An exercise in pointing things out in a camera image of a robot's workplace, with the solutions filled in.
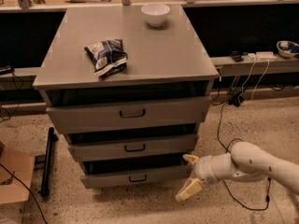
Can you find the white power strip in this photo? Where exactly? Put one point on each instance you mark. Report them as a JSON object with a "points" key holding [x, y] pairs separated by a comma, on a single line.
{"points": [[263, 56]]}

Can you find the brown cardboard box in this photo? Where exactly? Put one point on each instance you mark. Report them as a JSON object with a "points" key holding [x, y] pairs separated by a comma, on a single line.
{"points": [[16, 172]]}

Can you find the black power adapter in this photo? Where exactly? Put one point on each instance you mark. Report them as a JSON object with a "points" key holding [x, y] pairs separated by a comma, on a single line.
{"points": [[237, 100]]}

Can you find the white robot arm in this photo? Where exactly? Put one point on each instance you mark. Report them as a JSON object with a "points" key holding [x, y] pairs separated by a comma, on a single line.
{"points": [[245, 162]]}

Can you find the grey drawer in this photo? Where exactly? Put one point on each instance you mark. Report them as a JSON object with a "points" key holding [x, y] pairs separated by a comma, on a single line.
{"points": [[132, 148], [136, 177], [129, 115]]}

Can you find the grey bottom drawer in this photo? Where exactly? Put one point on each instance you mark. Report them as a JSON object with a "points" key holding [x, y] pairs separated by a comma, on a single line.
{"points": [[136, 177]]}

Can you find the blue white chip bag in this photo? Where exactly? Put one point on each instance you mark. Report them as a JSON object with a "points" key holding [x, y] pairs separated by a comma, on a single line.
{"points": [[108, 57]]}

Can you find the blue patterned bowl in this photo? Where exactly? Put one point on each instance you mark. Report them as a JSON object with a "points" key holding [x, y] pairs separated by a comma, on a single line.
{"points": [[287, 49]]}

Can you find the black device left ledge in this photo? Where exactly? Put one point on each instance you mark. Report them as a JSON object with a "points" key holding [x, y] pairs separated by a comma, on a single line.
{"points": [[6, 70]]}

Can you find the grey middle drawer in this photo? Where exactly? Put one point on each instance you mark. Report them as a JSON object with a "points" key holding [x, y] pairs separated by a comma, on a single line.
{"points": [[132, 148]]}

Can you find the grey top drawer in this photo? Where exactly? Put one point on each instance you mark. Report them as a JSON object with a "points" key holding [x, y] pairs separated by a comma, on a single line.
{"points": [[129, 115]]}

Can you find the black small device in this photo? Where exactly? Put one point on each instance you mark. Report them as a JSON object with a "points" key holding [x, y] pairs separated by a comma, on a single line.
{"points": [[235, 55]]}

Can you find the grey drawer cabinet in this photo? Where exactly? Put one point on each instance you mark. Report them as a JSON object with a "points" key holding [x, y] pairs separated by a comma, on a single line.
{"points": [[171, 53]]}

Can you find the white ceramic bowl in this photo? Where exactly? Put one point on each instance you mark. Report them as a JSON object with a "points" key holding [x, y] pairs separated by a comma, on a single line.
{"points": [[155, 15]]}

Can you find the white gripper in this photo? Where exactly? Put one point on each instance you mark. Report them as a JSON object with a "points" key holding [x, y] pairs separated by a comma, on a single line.
{"points": [[204, 169]]}

